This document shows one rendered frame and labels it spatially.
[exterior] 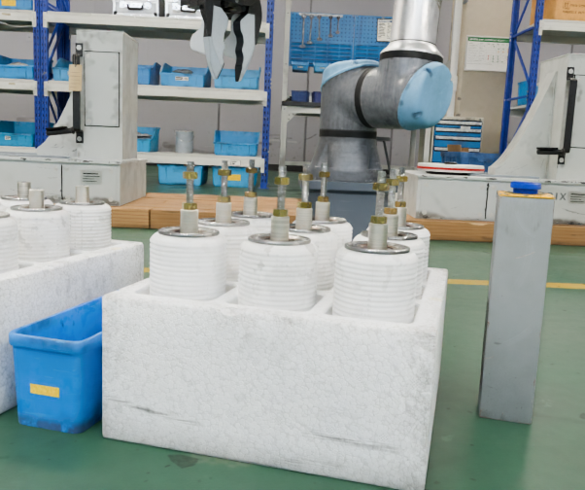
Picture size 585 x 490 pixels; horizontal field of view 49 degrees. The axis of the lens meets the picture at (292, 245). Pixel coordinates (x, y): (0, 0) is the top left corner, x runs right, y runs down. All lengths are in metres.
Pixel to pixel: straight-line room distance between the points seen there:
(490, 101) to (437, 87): 6.01
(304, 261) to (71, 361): 0.31
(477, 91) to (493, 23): 0.69
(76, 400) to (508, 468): 0.53
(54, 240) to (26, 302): 0.13
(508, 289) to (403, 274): 0.23
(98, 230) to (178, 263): 0.37
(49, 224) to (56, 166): 1.85
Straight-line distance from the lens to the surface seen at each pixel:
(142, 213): 2.72
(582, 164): 3.09
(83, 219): 1.12
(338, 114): 1.28
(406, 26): 1.23
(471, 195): 2.85
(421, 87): 1.17
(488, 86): 7.22
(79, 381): 0.85
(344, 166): 1.26
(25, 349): 0.87
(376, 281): 0.72
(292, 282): 0.74
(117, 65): 2.88
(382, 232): 0.74
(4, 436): 0.89
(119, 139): 2.87
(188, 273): 0.78
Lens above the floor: 0.37
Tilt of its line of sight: 9 degrees down
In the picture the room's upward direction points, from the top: 3 degrees clockwise
